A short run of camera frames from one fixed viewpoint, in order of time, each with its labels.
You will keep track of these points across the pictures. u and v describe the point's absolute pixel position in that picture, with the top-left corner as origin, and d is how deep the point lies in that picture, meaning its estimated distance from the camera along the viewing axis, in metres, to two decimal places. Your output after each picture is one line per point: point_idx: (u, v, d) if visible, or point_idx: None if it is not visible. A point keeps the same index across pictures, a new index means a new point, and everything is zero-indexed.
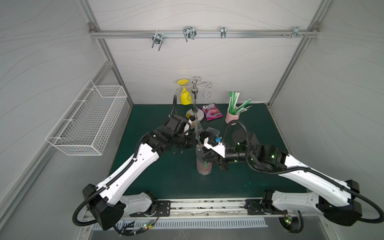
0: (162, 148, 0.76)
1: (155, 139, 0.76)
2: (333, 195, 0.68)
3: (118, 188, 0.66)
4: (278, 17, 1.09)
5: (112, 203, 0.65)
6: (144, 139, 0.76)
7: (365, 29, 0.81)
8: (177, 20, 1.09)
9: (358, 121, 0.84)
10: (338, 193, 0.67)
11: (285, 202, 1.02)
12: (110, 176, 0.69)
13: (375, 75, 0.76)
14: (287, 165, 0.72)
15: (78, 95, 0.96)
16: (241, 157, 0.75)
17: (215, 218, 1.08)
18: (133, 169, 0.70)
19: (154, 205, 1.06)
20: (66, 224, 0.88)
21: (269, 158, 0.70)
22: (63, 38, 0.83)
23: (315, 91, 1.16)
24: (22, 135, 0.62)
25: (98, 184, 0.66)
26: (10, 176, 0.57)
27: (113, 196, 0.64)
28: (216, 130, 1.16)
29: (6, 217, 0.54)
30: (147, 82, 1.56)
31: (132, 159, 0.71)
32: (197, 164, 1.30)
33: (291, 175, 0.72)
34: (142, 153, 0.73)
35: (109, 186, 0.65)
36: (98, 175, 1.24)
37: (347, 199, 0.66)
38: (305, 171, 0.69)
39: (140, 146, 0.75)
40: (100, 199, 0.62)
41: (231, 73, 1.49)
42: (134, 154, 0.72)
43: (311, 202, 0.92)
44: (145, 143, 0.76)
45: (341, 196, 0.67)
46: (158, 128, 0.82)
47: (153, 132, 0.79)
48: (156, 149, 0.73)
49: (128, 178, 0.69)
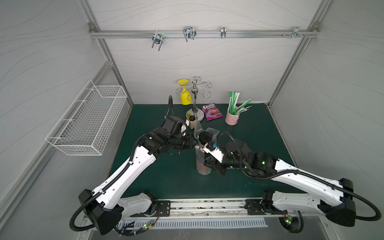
0: (159, 150, 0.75)
1: (151, 141, 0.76)
2: (325, 195, 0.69)
3: (114, 192, 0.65)
4: (279, 17, 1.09)
5: (110, 207, 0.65)
6: (140, 142, 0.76)
7: (366, 29, 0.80)
8: (177, 21, 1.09)
9: (357, 121, 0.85)
10: (330, 192, 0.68)
11: (285, 202, 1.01)
12: (106, 180, 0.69)
13: (375, 76, 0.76)
14: (277, 169, 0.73)
15: (78, 95, 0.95)
16: (235, 164, 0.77)
17: (215, 218, 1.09)
18: (129, 172, 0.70)
19: (153, 205, 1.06)
20: (66, 225, 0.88)
21: (260, 165, 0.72)
22: (62, 38, 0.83)
23: (315, 92, 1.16)
24: (21, 135, 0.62)
25: (94, 189, 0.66)
26: (10, 176, 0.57)
27: (109, 200, 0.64)
28: (215, 130, 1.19)
29: (5, 217, 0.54)
30: (147, 82, 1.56)
31: (128, 163, 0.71)
32: (197, 164, 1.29)
33: (282, 178, 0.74)
34: (138, 156, 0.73)
35: (106, 191, 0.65)
36: (98, 175, 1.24)
37: (338, 198, 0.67)
38: (295, 173, 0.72)
39: (136, 149, 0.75)
40: (97, 205, 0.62)
41: (231, 73, 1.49)
42: (130, 157, 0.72)
43: (312, 203, 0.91)
44: (141, 146, 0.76)
45: (333, 194, 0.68)
46: (154, 130, 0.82)
47: (149, 134, 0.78)
48: (153, 151, 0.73)
49: (124, 182, 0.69)
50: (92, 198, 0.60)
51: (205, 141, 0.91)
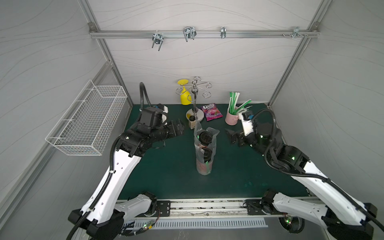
0: (141, 148, 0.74)
1: (131, 139, 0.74)
2: (345, 211, 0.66)
3: (103, 206, 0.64)
4: (278, 17, 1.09)
5: (105, 219, 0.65)
6: (118, 144, 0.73)
7: (366, 29, 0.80)
8: (177, 21, 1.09)
9: (357, 121, 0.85)
10: (353, 212, 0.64)
11: (287, 205, 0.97)
12: (93, 196, 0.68)
13: (375, 75, 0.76)
14: (305, 170, 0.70)
15: (78, 95, 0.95)
16: (258, 147, 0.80)
17: (215, 218, 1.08)
18: (113, 182, 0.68)
19: (153, 202, 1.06)
20: (66, 225, 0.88)
21: (288, 159, 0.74)
22: (62, 38, 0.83)
23: (315, 92, 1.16)
24: (22, 135, 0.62)
25: (82, 208, 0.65)
26: (10, 176, 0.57)
27: (101, 215, 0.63)
28: (215, 130, 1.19)
29: (5, 217, 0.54)
30: (147, 82, 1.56)
31: (109, 172, 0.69)
32: (197, 164, 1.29)
33: (307, 180, 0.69)
34: (118, 163, 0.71)
35: (95, 207, 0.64)
36: (98, 175, 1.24)
37: (359, 219, 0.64)
38: (323, 181, 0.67)
39: (115, 155, 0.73)
40: (90, 223, 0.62)
41: (231, 73, 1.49)
42: (110, 166, 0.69)
43: (317, 213, 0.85)
44: (119, 149, 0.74)
45: (355, 214, 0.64)
46: (132, 128, 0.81)
47: (126, 133, 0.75)
48: (134, 151, 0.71)
49: (112, 193, 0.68)
50: (82, 218, 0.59)
51: (205, 141, 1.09)
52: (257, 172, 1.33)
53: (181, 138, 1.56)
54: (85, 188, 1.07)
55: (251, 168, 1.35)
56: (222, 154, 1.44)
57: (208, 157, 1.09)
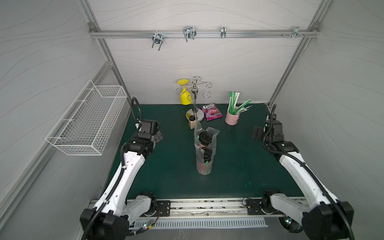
0: (145, 150, 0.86)
1: (136, 143, 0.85)
2: (311, 193, 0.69)
3: (118, 198, 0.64)
4: (279, 17, 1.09)
5: (118, 214, 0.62)
6: (126, 148, 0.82)
7: (366, 29, 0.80)
8: (177, 20, 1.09)
9: (357, 121, 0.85)
10: (317, 193, 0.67)
11: (280, 199, 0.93)
12: (106, 192, 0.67)
13: (375, 76, 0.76)
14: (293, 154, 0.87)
15: (78, 95, 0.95)
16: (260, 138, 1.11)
17: (215, 218, 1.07)
18: (125, 176, 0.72)
19: (152, 200, 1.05)
20: (66, 224, 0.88)
21: (279, 145, 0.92)
22: (62, 38, 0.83)
23: (315, 92, 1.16)
24: (22, 135, 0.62)
25: (95, 204, 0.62)
26: (10, 176, 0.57)
27: (116, 206, 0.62)
28: (215, 130, 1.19)
29: (5, 217, 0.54)
30: (147, 82, 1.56)
31: (121, 168, 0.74)
32: (197, 164, 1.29)
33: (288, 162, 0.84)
34: (129, 161, 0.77)
35: (109, 200, 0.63)
36: (98, 175, 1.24)
37: (319, 201, 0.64)
38: (300, 165, 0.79)
39: (125, 155, 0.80)
40: (105, 215, 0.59)
41: (231, 73, 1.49)
42: (122, 163, 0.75)
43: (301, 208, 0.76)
44: (127, 152, 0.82)
45: (318, 196, 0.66)
46: (132, 137, 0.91)
47: (130, 140, 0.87)
48: (141, 151, 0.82)
49: (124, 187, 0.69)
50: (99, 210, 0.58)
51: (205, 141, 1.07)
52: (257, 172, 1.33)
53: (181, 138, 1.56)
54: (85, 188, 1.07)
55: (251, 168, 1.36)
56: (222, 154, 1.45)
57: (208, 157, 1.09)
